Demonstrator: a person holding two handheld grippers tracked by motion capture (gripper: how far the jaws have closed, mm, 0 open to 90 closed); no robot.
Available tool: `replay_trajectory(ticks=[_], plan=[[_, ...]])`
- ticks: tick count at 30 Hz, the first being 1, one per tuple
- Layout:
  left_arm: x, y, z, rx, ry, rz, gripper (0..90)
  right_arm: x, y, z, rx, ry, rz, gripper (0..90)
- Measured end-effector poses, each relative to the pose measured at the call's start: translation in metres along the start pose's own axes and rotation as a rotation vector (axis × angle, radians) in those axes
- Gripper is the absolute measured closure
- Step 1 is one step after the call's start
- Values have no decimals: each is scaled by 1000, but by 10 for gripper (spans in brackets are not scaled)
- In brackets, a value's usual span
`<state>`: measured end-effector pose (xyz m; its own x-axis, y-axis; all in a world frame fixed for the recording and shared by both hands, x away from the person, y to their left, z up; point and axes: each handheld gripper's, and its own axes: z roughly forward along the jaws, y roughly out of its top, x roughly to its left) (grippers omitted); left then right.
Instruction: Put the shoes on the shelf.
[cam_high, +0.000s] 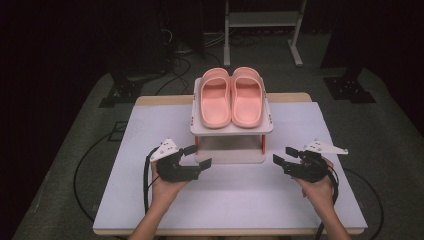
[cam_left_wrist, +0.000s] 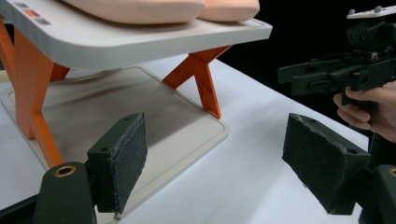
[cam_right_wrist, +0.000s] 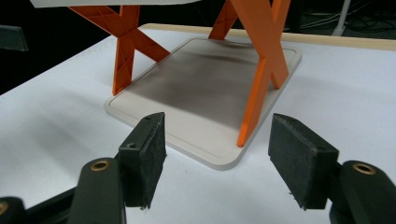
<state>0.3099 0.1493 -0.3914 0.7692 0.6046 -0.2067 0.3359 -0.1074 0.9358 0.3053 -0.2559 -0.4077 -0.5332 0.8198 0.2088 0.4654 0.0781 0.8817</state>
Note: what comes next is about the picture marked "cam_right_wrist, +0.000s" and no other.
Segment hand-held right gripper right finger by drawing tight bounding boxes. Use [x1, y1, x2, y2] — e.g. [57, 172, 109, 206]
[268, 112, 340, 211]

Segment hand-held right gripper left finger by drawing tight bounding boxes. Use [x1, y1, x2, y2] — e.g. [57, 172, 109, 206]
[118, 111, 167, 210]

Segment white shoe rack orange legs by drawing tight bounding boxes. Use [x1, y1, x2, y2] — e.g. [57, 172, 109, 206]
[30, 0, 303, 172]

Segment white table sheet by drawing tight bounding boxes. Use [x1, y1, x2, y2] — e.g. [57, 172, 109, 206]
[0, 27, 396, 224]

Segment white metal stand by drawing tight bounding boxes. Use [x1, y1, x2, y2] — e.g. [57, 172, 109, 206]
[331, 0, 353, 37]

